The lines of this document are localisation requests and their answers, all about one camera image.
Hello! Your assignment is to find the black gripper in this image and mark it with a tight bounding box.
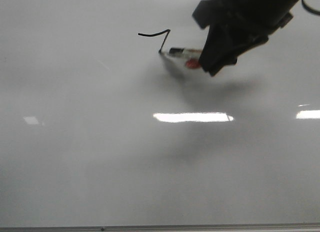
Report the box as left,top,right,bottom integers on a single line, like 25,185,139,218
192,0,299,77

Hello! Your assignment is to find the black whiteboard marker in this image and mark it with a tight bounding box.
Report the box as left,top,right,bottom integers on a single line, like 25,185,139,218
158,47,202,60

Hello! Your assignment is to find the white whiteboard with aluminium frame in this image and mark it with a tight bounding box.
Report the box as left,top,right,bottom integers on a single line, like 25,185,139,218
0,0,320,227

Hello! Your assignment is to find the black cable loop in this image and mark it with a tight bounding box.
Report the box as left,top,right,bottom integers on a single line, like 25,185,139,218
301,0,320,17

